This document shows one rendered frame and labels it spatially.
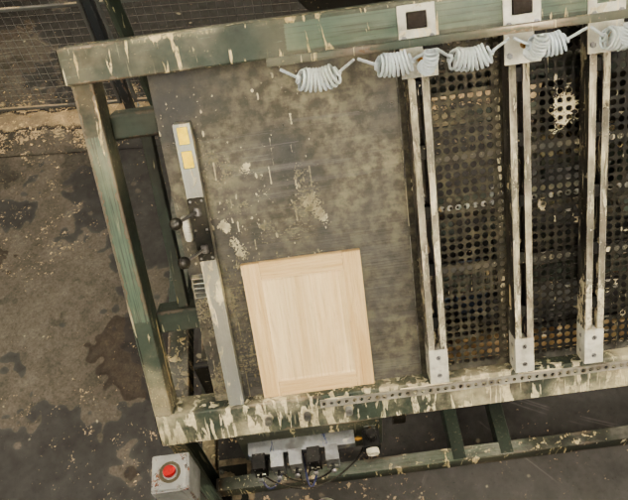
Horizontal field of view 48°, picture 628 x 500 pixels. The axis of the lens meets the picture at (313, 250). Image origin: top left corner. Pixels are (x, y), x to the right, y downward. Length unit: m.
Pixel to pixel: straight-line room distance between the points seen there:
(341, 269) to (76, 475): 1.80
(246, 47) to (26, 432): 2.34
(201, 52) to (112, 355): 2.09
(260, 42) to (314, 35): 0.15
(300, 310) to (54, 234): 2.28
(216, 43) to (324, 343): 1.00
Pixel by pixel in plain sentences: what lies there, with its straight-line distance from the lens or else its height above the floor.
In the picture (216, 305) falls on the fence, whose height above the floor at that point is 1.22.
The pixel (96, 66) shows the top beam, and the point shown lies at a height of 1.90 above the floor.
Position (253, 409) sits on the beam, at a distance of 2.43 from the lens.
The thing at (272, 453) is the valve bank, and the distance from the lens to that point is 2.51.
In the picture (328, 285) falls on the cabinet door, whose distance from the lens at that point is 2.25.
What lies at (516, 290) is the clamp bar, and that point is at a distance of 2.31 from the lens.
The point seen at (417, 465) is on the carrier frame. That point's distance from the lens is 3.09.
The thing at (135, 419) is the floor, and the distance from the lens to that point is 3.54.
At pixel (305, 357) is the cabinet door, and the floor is 1.00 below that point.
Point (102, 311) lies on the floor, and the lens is 3.88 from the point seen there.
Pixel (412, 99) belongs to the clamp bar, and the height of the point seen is 1.71.
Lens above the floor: 3.10
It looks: 54 degrees down
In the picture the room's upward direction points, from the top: 9 degrees counter-clockwise
